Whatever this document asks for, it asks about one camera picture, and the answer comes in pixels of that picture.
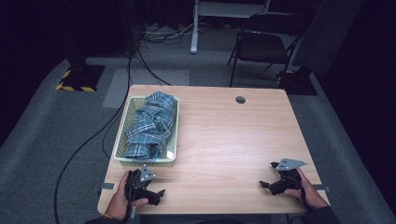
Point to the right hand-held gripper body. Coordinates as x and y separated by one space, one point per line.
289 182

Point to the person's right hand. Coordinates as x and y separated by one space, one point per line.
311 196

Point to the person's left hand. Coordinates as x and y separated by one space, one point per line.
118 203

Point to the grey table bracket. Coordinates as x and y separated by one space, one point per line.
107 186
322 187

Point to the black base with yellow stripes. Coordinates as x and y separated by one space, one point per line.
82 77

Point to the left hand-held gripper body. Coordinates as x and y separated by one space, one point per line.
137 183

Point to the pale green plastic basket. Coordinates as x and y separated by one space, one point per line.
124 133

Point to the blue plaid shirt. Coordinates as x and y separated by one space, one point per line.
152 124

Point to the black upright pole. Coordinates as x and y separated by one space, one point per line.
128 28

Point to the grey tilted panel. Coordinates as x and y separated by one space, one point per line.
327 34

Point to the white metal stand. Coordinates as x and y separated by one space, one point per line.
194 34

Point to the black folding chair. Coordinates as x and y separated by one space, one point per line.
261 46

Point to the black stand base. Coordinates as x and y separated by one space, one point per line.
297 82

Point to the grey table grommet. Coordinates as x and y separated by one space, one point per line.
240 100

